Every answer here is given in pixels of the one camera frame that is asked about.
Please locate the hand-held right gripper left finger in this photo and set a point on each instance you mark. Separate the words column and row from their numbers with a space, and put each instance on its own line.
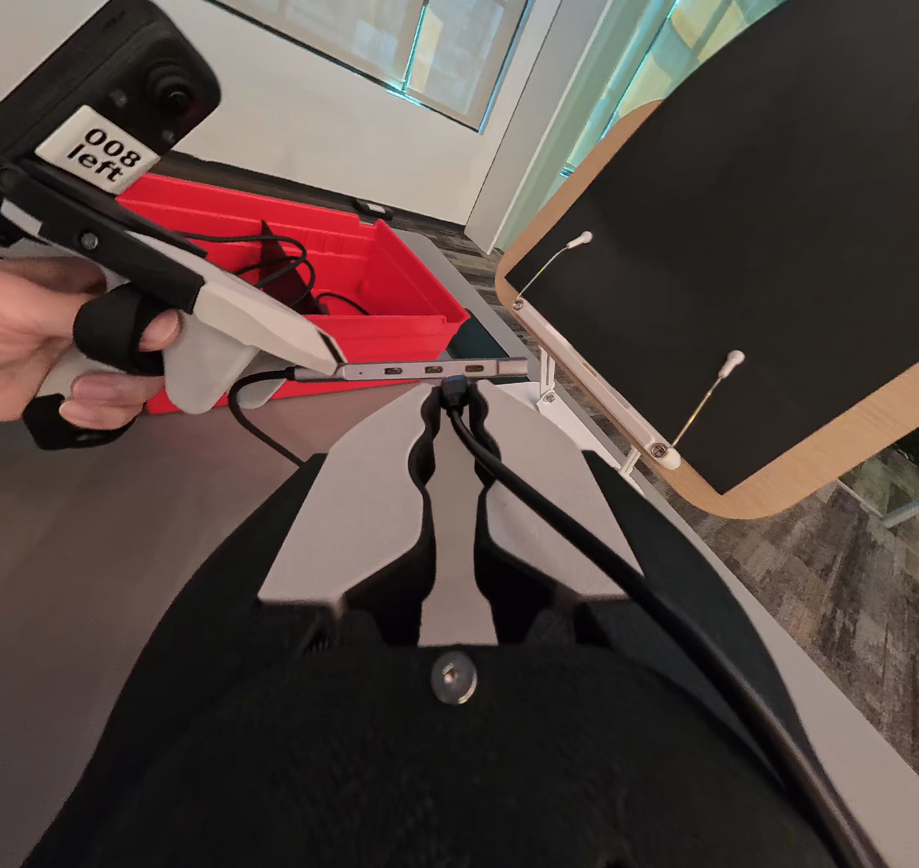
column 344, row 523

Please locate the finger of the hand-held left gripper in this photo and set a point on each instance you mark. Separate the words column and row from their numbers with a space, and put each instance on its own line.
column 258, row 315

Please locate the small black floor box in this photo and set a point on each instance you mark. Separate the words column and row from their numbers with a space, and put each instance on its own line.
column 372, row 209

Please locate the large window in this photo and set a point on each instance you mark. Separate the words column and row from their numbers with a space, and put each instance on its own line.
column 323, row 7

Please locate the black bin divider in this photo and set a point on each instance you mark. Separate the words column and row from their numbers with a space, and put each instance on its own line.
column 276, row 258

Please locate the glass partition window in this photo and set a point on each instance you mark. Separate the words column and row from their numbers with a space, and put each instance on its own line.
column 646, row 35

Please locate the black charger box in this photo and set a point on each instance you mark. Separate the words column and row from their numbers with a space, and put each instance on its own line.
column 474, row 348

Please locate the red plastic bin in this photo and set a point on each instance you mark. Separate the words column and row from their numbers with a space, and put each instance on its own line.
column 402, row 279

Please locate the white tablet stand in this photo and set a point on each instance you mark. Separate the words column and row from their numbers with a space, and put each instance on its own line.
column 603, row 392

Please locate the grey usb hub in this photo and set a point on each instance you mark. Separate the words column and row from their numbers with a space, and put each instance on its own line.
column 402, row 370

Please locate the person's left hand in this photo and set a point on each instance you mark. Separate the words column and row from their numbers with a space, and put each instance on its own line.
column 36, row 330

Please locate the black board wooden rim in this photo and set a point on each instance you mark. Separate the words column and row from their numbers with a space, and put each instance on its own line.
column 718, row 236

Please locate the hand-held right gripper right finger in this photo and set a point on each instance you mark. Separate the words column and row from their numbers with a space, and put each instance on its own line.
column 531, row 559

